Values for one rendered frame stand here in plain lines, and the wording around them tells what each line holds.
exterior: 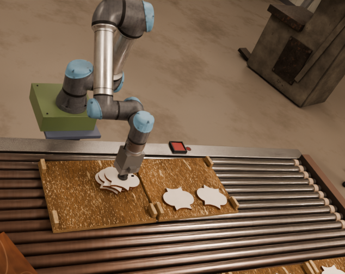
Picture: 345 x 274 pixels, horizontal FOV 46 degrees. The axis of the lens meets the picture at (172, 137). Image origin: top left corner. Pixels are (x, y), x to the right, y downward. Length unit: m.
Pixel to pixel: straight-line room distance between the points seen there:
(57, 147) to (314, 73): 3.97
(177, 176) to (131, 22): 0.72
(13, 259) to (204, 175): 1.01
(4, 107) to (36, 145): 1.74
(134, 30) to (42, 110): 0.60
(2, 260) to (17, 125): 2.18
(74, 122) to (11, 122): 1.46
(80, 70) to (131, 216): 0.70
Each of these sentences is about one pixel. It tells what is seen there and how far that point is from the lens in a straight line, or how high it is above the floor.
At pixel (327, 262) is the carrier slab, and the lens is 1.99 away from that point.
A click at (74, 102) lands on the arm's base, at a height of 1.02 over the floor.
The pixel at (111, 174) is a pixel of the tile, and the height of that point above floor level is 0.99.
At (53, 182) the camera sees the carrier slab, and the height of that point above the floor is 0.94.
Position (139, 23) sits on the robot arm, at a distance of 1.66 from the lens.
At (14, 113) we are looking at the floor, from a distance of 3.51.
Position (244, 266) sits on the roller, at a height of 0.91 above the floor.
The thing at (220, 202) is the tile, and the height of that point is 0.95.
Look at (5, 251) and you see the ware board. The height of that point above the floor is 1.04.
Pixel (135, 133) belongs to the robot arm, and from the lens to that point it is 1.50.
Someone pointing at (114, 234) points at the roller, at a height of 0.91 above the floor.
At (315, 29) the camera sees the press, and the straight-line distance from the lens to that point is 5.30.
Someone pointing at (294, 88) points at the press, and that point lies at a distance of 5.46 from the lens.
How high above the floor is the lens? 2.13
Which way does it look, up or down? 34 degrees down
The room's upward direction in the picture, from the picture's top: 24 degrees clockwise
